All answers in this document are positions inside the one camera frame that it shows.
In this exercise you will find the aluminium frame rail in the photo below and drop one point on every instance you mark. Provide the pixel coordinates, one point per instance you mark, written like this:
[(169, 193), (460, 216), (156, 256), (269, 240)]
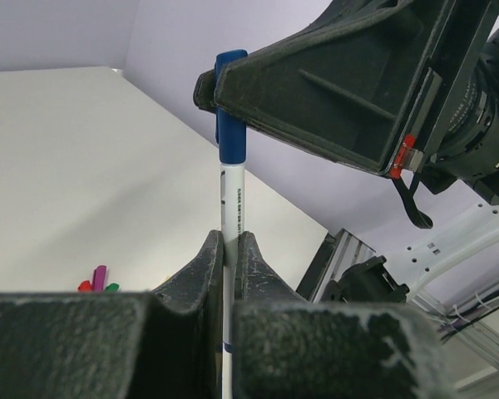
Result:
[(346, 270)]

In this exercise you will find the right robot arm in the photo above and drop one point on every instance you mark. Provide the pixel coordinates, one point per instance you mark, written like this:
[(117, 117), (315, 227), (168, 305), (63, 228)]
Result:
[(422, 263)]

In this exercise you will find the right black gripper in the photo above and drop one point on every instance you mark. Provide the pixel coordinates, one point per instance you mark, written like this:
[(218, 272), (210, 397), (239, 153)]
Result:
[(454, 119)]

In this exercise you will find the blue pen cap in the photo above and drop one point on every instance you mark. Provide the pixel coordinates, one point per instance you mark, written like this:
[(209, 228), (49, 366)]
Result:
[(230, 132)]

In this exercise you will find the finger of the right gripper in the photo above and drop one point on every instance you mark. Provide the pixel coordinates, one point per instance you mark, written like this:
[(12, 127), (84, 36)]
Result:
[(204, 92), (340, 88)]

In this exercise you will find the red pen cap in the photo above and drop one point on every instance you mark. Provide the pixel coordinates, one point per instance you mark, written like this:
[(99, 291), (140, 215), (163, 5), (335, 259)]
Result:
[(85, 286)]

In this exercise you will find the blue pen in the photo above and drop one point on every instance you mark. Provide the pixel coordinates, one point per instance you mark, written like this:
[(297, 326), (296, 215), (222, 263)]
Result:
[(232, 207)]

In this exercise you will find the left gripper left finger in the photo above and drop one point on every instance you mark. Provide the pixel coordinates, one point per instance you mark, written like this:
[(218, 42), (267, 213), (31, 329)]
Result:
[(163, 343)]

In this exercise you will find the green pen cap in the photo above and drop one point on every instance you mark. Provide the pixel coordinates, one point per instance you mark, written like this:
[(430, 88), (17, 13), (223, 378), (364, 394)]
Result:
[(112, 287)]

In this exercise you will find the purple pen cap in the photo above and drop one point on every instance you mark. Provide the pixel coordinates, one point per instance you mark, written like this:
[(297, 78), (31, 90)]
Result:
[(99, 278)]

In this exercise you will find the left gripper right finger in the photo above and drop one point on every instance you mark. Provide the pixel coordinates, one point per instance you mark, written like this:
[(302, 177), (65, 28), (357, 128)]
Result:
[(286, 347)]

